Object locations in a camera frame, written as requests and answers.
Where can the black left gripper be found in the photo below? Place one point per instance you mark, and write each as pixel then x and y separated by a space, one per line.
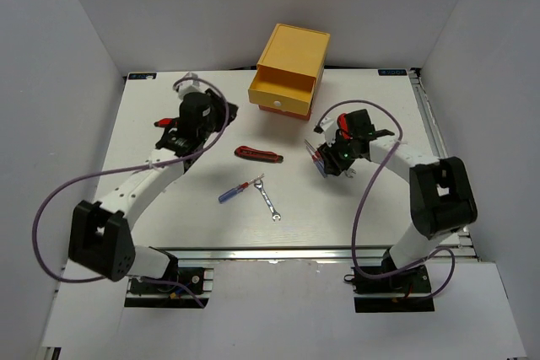
pixel 217 104

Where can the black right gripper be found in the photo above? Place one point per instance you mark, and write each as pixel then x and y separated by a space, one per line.
pixel 333 165

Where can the red-orange drawer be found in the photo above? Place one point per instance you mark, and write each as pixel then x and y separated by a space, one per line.
pixel 305 117

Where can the silver open-end wrench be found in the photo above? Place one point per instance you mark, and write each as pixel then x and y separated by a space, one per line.
pixel 350 173

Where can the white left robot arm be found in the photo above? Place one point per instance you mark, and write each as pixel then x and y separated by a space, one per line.
pixel 101 231

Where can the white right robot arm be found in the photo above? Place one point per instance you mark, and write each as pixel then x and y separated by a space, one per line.
pixel 391 152

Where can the red knife far left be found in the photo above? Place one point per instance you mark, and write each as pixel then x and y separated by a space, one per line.
pixel 165 122

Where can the black red utility knife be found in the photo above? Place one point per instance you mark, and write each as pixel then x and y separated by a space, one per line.
pixel 257 155

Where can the yellow drawer cabinet shell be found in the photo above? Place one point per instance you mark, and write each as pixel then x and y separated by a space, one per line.
pixel 295 50

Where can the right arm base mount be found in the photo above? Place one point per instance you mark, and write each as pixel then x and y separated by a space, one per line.
pixel 405 293

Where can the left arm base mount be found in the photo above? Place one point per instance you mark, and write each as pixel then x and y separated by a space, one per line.
pixel 189 288

